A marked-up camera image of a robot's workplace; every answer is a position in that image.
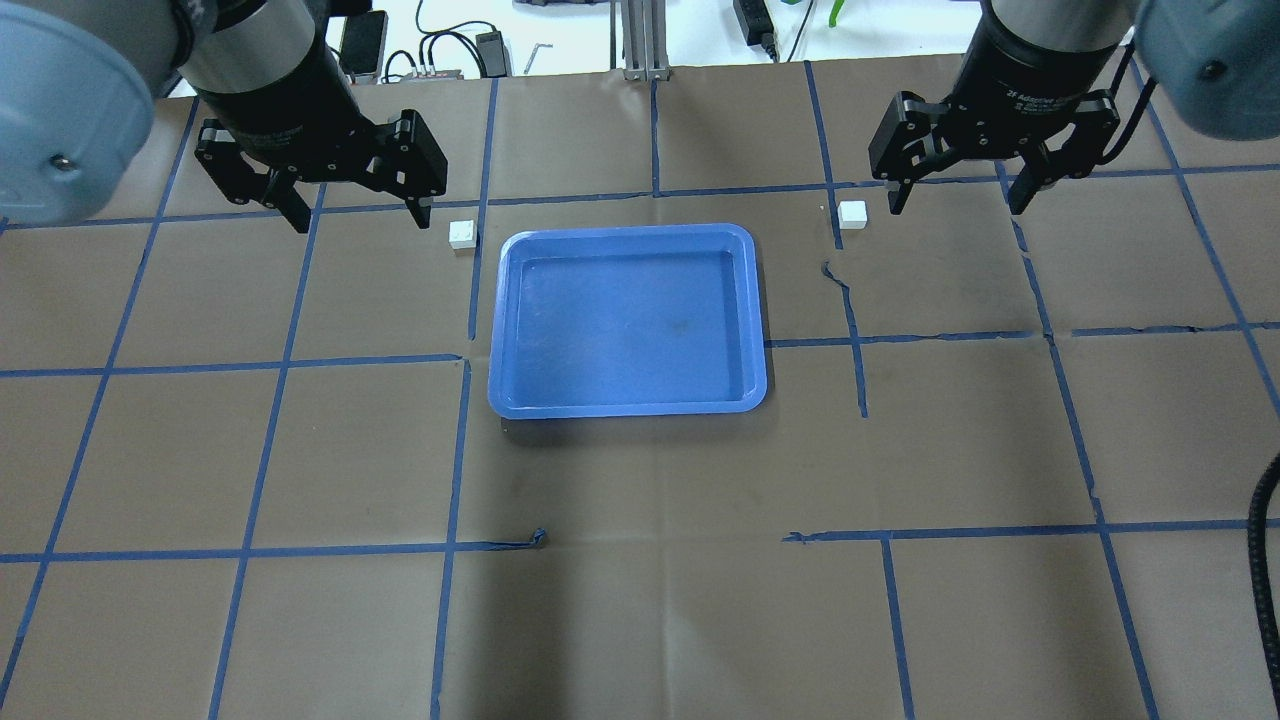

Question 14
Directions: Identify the aluminium frame post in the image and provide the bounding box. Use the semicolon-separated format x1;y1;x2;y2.
617;1;671;82

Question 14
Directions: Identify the blue plastic tray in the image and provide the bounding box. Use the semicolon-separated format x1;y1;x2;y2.
488;223;769;420

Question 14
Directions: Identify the silver allen key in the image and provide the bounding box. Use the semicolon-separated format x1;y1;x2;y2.
522;42;554;76

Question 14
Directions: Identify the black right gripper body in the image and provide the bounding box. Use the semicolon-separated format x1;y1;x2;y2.
945;15;1096;159

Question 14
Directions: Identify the white block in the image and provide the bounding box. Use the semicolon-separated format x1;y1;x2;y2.
836;200;870;231
447;219;477;252

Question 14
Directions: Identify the black power strip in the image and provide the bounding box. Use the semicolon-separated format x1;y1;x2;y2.
731;0;776;47

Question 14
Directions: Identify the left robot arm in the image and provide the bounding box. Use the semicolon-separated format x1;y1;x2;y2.
1;1;448;232

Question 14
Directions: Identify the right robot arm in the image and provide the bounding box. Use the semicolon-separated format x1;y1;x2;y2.
868;1;1279;215

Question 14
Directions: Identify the black phone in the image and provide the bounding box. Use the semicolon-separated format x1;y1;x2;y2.
338;10;389;85

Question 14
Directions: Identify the black power adapter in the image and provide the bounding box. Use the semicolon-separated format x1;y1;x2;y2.
475;29;511;78

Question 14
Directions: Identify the grey usb hub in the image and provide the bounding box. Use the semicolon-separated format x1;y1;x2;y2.
381;68;465;85

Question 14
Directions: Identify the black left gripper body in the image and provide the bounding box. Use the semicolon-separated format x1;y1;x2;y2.
182;29;375;184

